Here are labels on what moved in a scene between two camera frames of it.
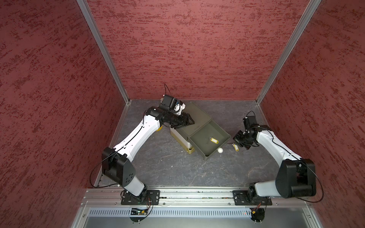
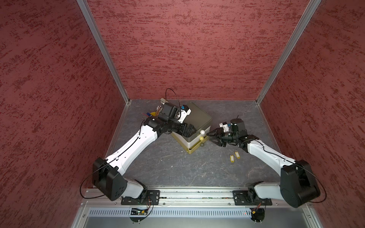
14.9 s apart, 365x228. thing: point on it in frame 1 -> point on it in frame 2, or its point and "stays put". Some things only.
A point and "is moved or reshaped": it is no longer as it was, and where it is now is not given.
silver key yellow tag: (235, 147) is moved or reshaped
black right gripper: (236, 139) -> (218, 132)
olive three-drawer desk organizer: (204, 137) is moved or reshaped
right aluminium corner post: (309, 12) stays put
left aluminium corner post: (103, 46) stays put
